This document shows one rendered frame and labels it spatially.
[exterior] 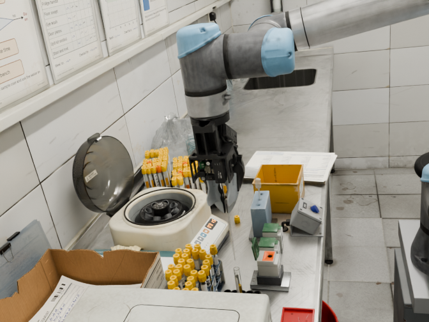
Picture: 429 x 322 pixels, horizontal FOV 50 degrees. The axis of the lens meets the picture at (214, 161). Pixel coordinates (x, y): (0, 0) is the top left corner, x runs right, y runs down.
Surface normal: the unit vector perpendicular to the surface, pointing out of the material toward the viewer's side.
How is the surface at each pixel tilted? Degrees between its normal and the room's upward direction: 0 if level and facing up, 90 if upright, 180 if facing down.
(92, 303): 0
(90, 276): 88
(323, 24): 86
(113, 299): 0
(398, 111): 90
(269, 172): 90
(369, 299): 0
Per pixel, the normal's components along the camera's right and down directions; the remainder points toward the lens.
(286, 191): -0.29, 0.42
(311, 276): -0.15, -0.91
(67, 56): 0.96, 0.03
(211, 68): -0.14, 0.67
